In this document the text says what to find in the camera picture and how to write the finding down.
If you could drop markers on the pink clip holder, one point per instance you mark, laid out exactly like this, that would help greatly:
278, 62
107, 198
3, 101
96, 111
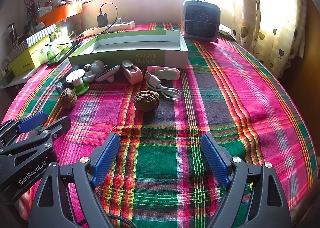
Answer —
133, 74

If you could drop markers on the black silver lighter device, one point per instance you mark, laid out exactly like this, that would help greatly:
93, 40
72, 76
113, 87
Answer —
60, 87

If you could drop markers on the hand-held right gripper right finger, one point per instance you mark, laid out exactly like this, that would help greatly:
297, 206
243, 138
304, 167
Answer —
213, 158

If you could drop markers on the yellow-green box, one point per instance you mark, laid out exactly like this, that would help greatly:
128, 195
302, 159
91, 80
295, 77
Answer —
25, 62

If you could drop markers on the striped gift box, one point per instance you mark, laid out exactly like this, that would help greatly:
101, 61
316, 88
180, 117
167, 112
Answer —
40, 37

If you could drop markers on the black charger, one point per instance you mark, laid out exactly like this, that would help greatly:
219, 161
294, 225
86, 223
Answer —
102, 20

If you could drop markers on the wide brown walnut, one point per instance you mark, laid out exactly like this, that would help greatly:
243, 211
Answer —
146, 100

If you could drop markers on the metal cup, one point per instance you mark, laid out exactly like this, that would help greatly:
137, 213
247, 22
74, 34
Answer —
12, 33

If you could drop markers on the plaid blanket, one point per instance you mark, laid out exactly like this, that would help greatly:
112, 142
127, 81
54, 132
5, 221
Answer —
225, 98

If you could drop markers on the green and white round spool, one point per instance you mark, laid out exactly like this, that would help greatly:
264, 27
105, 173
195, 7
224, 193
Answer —
75, 79

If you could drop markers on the heart patterned curtain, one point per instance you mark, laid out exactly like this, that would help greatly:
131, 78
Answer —
272, 30

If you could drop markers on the grey desktop fan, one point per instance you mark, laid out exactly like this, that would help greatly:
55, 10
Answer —
200, 22

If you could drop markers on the round knobby brown walnut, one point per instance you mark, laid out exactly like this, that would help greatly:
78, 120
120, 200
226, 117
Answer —
68, 98

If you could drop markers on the green wipes pack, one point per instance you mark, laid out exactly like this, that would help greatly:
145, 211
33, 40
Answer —
46, 54

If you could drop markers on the black smartphone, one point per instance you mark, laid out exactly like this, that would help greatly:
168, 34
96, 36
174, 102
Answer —
58, 58

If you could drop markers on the green and white cardboard box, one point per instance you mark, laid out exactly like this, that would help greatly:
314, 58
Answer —
150, 57

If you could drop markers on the white patterned cloth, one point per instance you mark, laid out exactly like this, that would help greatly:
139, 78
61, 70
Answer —
226, 32

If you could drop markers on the orange tray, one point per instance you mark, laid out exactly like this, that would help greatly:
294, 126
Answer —
62, 13

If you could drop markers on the pink and green folding holder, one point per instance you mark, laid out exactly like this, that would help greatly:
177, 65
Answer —
165, 73

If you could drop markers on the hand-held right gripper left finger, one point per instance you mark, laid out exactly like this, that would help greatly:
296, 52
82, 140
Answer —
107, 158

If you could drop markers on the black and white oval gadget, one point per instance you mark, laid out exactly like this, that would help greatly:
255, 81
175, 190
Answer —
108, 74

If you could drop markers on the white power strip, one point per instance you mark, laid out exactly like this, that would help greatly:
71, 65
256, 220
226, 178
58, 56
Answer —
120, 26

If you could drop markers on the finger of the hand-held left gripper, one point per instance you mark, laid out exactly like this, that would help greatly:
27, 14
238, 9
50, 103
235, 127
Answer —
61, 125
32, 121

